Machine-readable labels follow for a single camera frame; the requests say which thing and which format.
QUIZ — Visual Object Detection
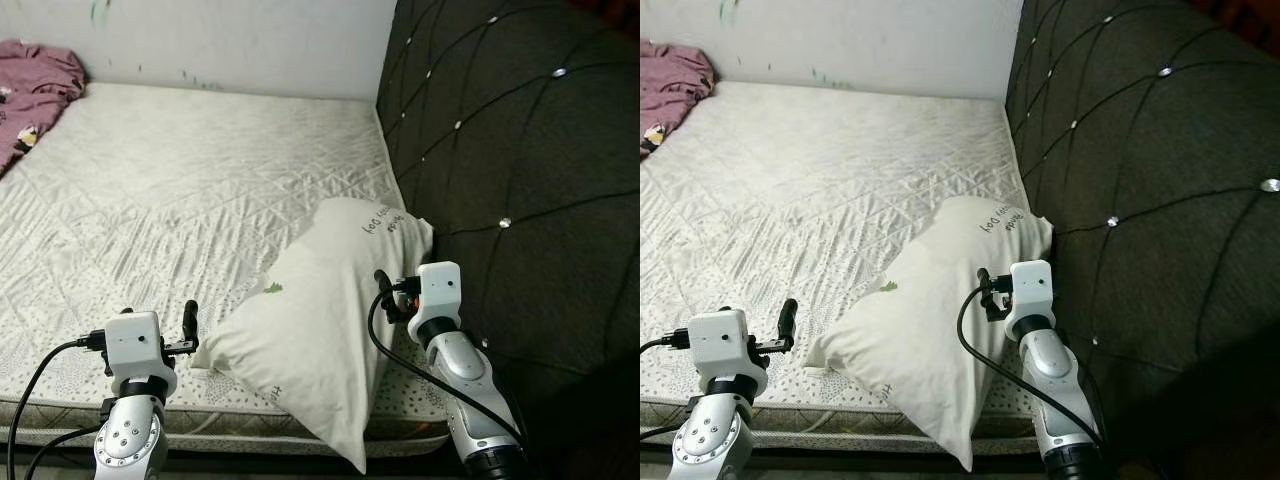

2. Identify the pink printed blanket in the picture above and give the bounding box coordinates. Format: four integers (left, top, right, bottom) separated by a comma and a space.
0, 40, 89, 179
640, 42, 717, 156

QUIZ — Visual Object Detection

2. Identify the grey quilted mattress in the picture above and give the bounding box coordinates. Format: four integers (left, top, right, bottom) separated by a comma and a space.
640, 80, 1076, 451
0, 80, 451, 456

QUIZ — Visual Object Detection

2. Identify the black tufted headboard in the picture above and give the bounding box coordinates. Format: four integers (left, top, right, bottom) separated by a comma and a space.
375, 0, 641, 480
1005, 0, 1280, 480

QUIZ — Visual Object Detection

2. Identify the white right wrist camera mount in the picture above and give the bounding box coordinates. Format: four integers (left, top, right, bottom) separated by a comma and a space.
417, 262, 463, 323
1005, 260, 1056, 321

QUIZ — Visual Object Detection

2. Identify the white printed pillow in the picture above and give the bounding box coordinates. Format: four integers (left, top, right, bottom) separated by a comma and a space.
190, 197, 436, 474
803, 195, 1054, 472

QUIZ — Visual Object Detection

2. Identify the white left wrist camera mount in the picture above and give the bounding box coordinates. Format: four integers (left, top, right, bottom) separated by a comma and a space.
103, 311, 179, 377
687, 308, 769, 379

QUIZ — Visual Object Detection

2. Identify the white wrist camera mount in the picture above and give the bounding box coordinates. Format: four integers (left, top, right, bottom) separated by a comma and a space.
417, 262, 463, 323
1005, 260, 1056, 321
103, 311, 179, 377
687, 308, 769, 379

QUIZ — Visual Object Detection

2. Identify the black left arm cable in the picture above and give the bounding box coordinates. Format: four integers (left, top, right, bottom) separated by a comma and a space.
5, 333, 107, 480
640, 333, 693, 443

